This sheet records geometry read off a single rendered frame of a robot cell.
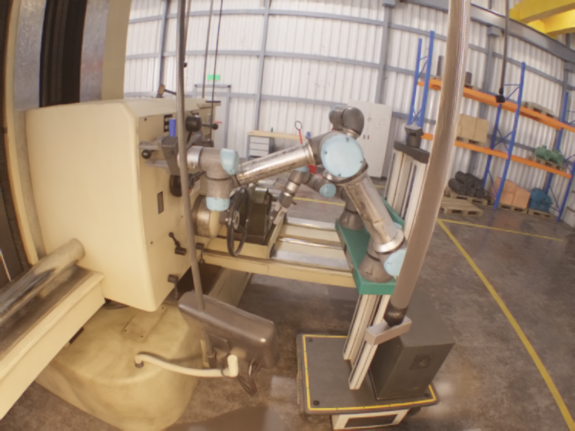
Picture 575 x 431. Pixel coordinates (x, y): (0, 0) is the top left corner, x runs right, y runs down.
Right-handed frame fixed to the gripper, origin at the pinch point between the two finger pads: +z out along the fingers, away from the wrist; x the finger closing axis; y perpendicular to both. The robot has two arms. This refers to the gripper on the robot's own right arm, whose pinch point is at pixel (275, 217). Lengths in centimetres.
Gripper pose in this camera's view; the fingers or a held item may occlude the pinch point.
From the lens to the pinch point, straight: 159.4
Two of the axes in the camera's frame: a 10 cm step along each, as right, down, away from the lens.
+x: -1.5, -2.7, 9.5
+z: -4.7, 8.7, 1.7
